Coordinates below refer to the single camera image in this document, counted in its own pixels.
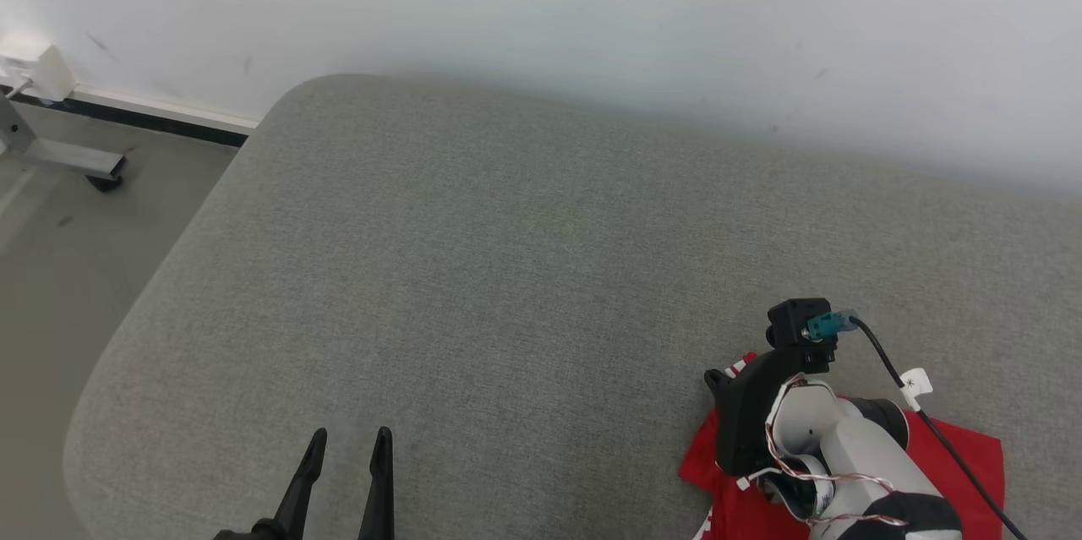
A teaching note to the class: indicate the red jersey with white trim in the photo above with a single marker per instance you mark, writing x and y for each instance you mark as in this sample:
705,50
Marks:
964,464

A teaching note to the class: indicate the white wall box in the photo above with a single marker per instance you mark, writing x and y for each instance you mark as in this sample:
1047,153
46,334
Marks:
51,71

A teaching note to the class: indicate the teal right camera connector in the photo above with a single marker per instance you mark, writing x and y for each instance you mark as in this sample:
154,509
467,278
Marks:
828,325

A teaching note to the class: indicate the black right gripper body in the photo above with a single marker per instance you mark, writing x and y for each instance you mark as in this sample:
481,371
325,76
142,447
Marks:
748,413

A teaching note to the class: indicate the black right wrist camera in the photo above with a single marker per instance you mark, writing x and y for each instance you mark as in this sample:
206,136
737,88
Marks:
790,320

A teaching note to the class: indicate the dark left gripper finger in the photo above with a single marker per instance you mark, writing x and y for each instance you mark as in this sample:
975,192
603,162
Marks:
300,489
380,498

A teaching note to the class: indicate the grey metal leg with caster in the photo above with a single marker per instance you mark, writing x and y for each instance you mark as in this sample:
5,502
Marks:
59,155

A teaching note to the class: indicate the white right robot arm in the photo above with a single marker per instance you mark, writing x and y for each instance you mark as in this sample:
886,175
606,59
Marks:
862,455

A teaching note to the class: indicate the white and black wall baseboard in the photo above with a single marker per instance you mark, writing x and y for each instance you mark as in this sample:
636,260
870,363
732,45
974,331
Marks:
161,113

